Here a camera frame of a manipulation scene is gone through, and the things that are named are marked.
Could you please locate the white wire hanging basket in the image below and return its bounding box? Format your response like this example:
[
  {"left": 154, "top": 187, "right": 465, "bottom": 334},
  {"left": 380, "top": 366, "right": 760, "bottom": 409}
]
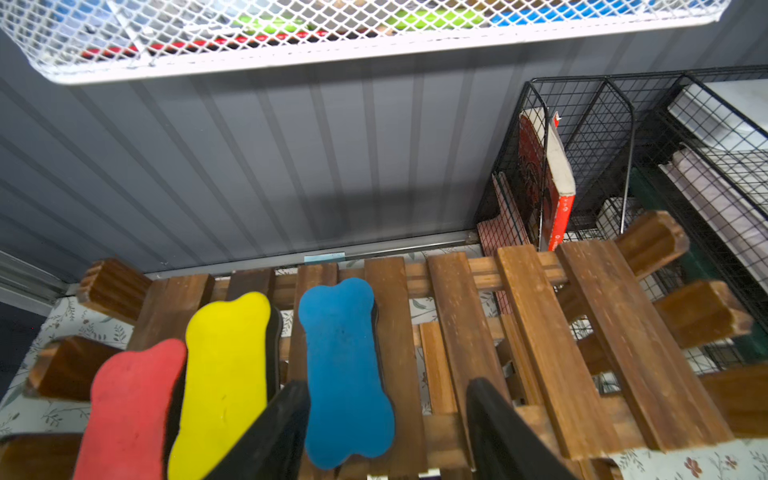
[{"left": 0, "top": 0, "right": 733, "bottom": 86}]

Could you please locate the yellow eraser top shelf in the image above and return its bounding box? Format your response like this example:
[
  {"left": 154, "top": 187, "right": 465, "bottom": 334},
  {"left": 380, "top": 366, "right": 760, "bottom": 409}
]
[{"left": 168, "top": 292, "right": 273, "bottom": 479}]

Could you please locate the wooden two-tier shelf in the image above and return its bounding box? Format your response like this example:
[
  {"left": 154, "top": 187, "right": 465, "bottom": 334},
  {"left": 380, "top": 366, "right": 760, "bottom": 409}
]
[{"left": 1, "top": 211, "right": 767, "bottom": 479}]

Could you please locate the blue eraser top shelf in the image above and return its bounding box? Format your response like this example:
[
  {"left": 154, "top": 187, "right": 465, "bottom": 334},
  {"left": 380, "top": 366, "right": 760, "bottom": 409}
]
[{"left": 299, "top": 278, "right": 395, "bottom": 470}]

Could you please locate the red book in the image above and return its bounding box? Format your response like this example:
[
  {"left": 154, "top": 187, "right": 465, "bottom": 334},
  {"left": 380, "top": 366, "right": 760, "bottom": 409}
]
[{"left": 518, "top": 107, "right": 576, "bottom": 251}]

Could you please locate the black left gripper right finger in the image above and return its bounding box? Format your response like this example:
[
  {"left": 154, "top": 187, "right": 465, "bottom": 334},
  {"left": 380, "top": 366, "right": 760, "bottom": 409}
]
[{"left": 466, "top": 377, "right": 574, "bottom": 480}]

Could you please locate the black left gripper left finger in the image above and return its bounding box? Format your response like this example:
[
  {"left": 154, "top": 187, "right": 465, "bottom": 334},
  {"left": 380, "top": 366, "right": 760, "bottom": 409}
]
[{"left": 207, "top": 381, "right": 311, "bottom": 479}]

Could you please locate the black wire desk organizer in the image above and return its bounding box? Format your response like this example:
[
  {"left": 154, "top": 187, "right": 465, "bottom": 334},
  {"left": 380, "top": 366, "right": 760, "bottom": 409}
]
[{"left": 476, "top": 65, "right": 767, "bottom": 372}]

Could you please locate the red eraser top shelf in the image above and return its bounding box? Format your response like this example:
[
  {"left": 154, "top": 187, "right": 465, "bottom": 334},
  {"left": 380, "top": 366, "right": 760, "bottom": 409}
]
[{"left": 73, "top": 339, "right": 187, "bottom": 479}]

